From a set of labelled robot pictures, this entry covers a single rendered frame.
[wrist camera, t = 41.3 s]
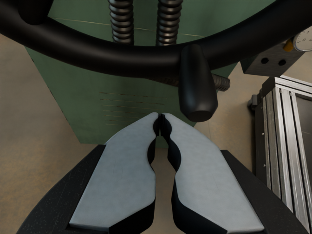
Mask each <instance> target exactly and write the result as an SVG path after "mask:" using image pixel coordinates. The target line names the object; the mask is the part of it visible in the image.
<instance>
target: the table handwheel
mask: <svg viewBox="0 0 312 234"><path fill-rule="evenodd" d="M53 1H54V0H0V34H2V35H4V36H6V37H8V38H10V39H12V40H14V41H16V42H18V43H19V44H22V45H24V46H26V47H28V48H30V49H32V50H34V51H37V52H39V53H41V54H44V55H46V56H48V57H50V58H53V59H56V60H58V61H61V62H64V63H67V64H70V65H73V66H76V67H79V68H83V69H86V70H90V71H93V72H99V73H103V74H109V75H114V76H121V77H129V78H174V77H179V70H180V63H181V52H182V50H183V48H184V47H186V46H187V45H190V44H197V45H199V46H201V47H202V49H203V53H204V56H205V58H206V60H207V62H208V65H209V68H210V70H215V69H219V68H222V67H225V66H228V65H231V64H234V63H237V62H240V61H243V60H245V59H247V58H250V57H252V56H255V55H257V54H259V53H261V52H264V51H266V50H268V49H270V48H272V47H274V46H276V45H278V44H280V43H282V42H284V41H286V40H288V39H290V38H292V37H293V36H295V35H297V34H299V33H300V32H302V31H304V30H305V29H307V28H309V27H311V26H312V0H276V1H275V2H273V3H272V4H270V5H268V6H267V7H265V8H264V9H262V10H261V11H259V12H257V13H256V14H254V15H253V16H251V17H249V18H247V19H245V20H244V21H242V22H240V23H238V24H236V25H234V26H232V27H230V28H228V29H225V30H223V31H221V32H218V33H215V34H213V35H210V36H207V37H204V38H201V39H197V40H193V41H190V42H185V43H181V44H175V45H163V46H138V45H126V44H120V43H115V42H111V41H107V40H103V39H99V38H96V37H93V36H90V35H88V34H85V33H82V32H79V31H77V30H75V29H72V28H70V27H68V26H66V25H64V24H62V23H59V22H57V21H56V20H54V19H52V18H50V17H48V14H49V11H50V9H51V6H52V4H53Z"/></svg>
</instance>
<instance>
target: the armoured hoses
mask: <svg viewBox="0 0 312 234"><path fill-rule="evenodd" d="M158 1H159V2H158V4H157V7H158V10H157V15H158V16H157V23H156V27H157V29H156V46H167V45H175V44H176V40H177V34H178V28H179V22H180V18H179V17H180V16H181V10H182V5H181V4H182V3H183V0H158ZM108 2H109V9H110V16H111V19H110V21H111V23H112V24H111V28H112V34H113V37H112V38H113V39H114V40H113V42H115V43H120V44H126V45H134V42H135V41H134V24H133V23H134V18H133V16H134V12H133V9H134V6H133V5H132V4H133V0H108ZM211 74H212V77H213V80H214V83H215V86H216V90H218V91H223V92H224V91H226V90H228V88H229V87H230V80H229V79H228V78H226V77H222V76H219V75H216V74H213V73H211ZM148 80H152V81H156V82H159V83H163V84H166V85H171V86H174V87H178V84H179V77H174V78H148Z"/></svg>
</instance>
